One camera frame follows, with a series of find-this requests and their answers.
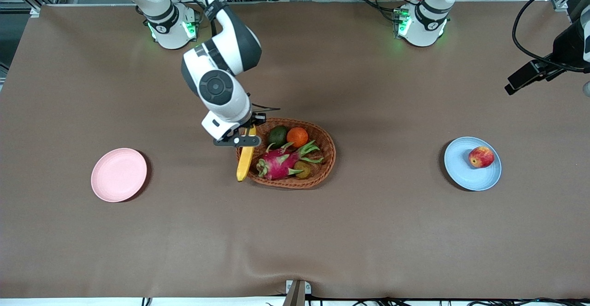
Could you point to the orange fruit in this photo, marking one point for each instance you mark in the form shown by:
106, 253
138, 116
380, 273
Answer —
297, 137

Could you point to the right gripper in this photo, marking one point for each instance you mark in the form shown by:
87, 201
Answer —
256, 119

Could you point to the red apple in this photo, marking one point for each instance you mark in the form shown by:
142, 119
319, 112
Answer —
481, 157

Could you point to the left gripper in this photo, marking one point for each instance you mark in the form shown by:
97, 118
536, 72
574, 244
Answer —
563, 47

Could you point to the green avocado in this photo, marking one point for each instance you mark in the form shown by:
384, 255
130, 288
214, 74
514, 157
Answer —
278, 136

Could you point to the yellow banana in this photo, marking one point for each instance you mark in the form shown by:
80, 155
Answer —
245, 163

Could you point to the pink dragon fruit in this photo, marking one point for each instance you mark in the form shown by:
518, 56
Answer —
279, 163

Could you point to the brown kiwi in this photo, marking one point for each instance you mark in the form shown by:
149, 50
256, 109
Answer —
303, 170

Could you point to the brown table cloth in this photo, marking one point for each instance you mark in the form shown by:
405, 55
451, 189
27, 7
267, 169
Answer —
295, 241

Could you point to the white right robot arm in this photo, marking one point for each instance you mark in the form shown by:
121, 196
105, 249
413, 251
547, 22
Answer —
221, 85

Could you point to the grey metal camera bracket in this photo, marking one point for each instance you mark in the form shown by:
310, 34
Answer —
297, 292

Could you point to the brown wicker basket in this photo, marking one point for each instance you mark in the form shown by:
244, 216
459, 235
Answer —
322, 158

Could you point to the blue plate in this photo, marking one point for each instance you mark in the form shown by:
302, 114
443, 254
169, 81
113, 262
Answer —
458, 167

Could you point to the pink plate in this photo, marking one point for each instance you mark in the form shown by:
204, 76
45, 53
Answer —
118, 175

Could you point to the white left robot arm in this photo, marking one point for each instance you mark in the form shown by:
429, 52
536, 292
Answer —
426, 27

